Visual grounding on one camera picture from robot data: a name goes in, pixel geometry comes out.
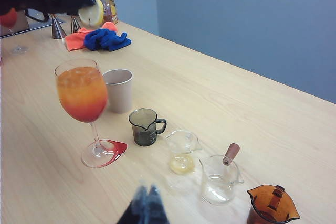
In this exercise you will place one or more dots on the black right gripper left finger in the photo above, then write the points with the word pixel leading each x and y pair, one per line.
pixel 137 205

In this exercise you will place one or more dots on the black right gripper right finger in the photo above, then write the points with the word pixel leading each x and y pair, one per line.
pixel 157 205

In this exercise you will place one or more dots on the lemon slice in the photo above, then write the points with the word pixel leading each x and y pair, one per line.
pixel 92 16

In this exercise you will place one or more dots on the clear cup with yellow residue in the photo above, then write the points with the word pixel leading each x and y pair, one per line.
pixel 181 166

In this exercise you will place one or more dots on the grey glass measuring cup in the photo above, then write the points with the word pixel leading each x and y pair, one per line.
pixel 143 136

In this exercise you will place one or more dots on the beige paper cup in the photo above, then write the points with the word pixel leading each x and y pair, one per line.
pixel 120 95

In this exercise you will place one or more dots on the small steel cone jigger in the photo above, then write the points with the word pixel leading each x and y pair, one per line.
pixel 75 26

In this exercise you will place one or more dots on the large steel cone jigger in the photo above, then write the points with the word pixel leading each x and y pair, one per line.
pixel 58 30

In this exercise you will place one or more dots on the wine glass with red drink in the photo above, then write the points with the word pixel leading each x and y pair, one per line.
pixel 8 19

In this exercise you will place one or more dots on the orange cloth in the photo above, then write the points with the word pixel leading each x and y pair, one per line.
pixel 74 40

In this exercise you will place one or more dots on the blue cloth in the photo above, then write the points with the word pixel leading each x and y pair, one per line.
pixel 105 40

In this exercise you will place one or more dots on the red liquid spill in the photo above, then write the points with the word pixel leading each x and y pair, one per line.
pixel 120 147

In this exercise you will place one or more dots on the wine glass with orange drink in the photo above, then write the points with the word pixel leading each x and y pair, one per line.
pixel 81 98

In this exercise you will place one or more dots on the amber glass beaker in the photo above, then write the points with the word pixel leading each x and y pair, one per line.
pixel 265 203

